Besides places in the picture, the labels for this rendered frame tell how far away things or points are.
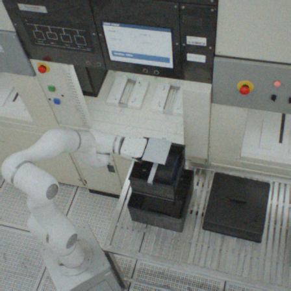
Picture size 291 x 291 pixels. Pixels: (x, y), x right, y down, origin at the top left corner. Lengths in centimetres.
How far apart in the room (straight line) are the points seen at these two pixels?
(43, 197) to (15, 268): 169
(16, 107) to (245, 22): 156
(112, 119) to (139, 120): 16
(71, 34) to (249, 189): 114
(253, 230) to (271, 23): 98
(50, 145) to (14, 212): 185
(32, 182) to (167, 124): 109
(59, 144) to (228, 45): 74
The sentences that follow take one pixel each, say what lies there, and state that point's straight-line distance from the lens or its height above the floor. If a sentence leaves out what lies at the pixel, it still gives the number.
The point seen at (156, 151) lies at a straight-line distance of 176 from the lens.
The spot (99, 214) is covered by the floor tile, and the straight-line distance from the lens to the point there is 310.
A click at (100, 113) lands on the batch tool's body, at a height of 87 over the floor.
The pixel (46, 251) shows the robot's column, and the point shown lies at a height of 76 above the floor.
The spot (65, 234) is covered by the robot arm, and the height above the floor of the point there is 119.
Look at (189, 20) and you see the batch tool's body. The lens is 161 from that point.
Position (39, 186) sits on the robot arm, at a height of 155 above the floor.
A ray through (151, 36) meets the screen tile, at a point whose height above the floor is 163.
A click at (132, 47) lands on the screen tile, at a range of 178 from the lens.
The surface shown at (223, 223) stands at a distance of 207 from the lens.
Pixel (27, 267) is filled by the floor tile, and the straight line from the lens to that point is 309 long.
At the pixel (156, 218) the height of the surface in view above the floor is 87.
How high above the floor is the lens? 276
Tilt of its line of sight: 56 degrees down
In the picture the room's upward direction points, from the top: 10 degrees counter-clockwise
